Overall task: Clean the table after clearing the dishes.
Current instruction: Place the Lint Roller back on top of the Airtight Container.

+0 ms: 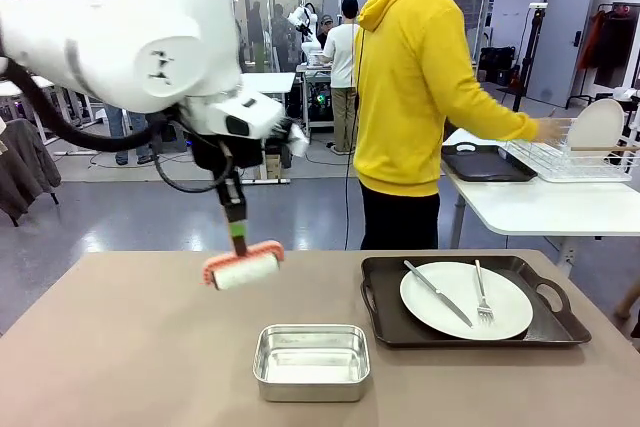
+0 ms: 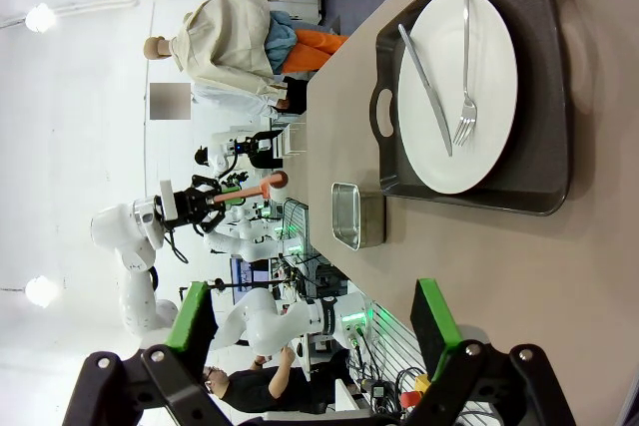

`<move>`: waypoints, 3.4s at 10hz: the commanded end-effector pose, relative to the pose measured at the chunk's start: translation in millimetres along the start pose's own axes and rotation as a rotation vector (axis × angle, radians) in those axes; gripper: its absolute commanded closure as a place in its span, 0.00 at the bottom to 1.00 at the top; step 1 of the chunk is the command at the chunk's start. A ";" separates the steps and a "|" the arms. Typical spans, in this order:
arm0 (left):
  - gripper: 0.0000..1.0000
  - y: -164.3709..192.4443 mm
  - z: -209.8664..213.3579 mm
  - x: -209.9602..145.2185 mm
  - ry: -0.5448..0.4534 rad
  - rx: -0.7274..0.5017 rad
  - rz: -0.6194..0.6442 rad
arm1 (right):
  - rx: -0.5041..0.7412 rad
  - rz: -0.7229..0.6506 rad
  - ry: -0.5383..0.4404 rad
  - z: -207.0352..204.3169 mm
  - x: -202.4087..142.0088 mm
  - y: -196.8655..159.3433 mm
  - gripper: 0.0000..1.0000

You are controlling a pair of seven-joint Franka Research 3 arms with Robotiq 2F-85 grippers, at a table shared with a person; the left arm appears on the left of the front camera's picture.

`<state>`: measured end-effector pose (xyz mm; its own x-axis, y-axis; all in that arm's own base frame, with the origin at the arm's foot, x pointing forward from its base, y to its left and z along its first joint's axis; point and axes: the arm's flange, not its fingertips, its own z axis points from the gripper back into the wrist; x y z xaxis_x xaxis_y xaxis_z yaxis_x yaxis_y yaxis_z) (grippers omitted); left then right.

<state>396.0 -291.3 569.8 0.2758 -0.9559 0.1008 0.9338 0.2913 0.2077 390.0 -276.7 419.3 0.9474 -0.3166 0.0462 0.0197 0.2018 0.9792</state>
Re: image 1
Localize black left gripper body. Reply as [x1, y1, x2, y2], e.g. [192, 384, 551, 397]
[191, 132, 266, 208]

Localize red-handled lint roller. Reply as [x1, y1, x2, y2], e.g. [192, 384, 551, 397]
[202, 239, 286, 293]

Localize silver table knife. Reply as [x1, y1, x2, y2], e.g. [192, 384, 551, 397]
[403, 260, 474, 328]

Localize silver fork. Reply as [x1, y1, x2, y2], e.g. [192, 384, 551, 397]
[473, 259, 495, 327]

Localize person's right forearm yellow sleeve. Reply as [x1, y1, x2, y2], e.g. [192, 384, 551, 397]
[464, 81, 542, 143]

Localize person's right hand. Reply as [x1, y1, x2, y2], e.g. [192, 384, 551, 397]
[537, 116, 569, 144]

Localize white workbench table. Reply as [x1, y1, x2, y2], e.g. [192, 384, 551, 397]
[238, 71, 297, 186]

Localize person in white shirt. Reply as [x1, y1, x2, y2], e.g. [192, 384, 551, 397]
[321, 0, 360, 156]

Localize person in yellow hoodie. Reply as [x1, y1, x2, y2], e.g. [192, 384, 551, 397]
[352, 0, 544, 252]

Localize rectangular metal container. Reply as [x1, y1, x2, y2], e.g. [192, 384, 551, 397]
[252, 324, 372, 403]

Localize brown jacket on chair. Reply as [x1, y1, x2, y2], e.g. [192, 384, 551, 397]
[0, 119, 62, 227]

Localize white side table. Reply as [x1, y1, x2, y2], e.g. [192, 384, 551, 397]
[439, 129, 640, 278]

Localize black tripod stand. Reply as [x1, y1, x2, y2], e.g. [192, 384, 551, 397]
[509, 1, 550, 113]

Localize black clothes rack with clothes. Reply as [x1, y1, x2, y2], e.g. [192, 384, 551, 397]
[566, 0, 640, 111]

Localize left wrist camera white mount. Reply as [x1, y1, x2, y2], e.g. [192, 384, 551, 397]
[279, 119, 312, 158]

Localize left gripper thin black cable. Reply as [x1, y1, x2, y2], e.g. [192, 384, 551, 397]
[152, 139, 236, 194]

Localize left arm black hose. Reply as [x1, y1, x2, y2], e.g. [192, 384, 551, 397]
[0, 54, 174, 154]

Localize white wire dish rack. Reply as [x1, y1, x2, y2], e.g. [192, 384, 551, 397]
[504, 116, 640, 184]

